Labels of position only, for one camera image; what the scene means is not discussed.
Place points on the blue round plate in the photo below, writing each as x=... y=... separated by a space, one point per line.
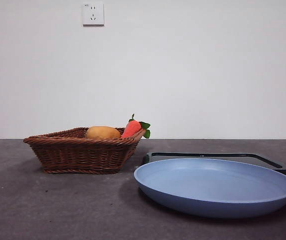
x=215 y=190

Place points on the orange toy carrot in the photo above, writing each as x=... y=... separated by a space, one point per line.
x=131 y=128

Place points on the black rectangular tray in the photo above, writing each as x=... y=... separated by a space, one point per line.
x=147 y=158

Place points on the yellow-brown potato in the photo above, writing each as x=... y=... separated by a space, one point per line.
x=103 y=132

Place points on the brown wicker basket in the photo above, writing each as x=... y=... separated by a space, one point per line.
x=78 y=155

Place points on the white wall socket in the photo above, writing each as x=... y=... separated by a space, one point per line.
x=93 y=13

